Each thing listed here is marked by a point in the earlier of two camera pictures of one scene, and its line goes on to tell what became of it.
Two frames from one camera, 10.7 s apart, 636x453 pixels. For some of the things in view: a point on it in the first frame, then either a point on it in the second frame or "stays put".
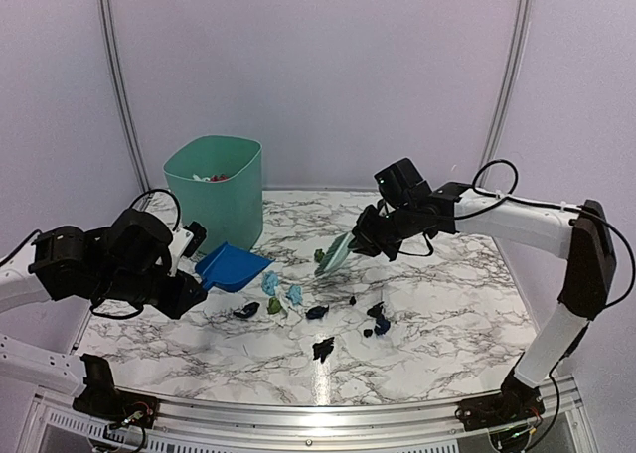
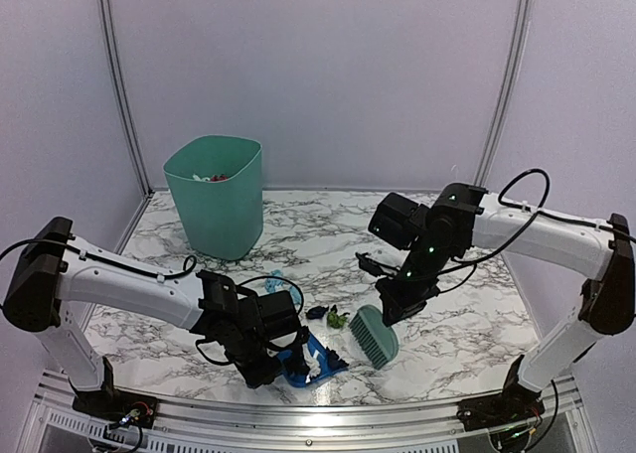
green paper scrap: (319, 254) to (335, 320)
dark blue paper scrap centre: (316, 312) stays put
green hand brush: (335, 254) to (379, 342)
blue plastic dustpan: (227, 267) to (327, 367)
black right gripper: (365, 240) to (397, 304)
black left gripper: (176, 306) to (260, 377)
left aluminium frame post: (109, 38) stays put
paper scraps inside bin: (214, 178) stays put
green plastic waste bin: (219, 179) stays put
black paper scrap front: (322, 349) to (333, 360)
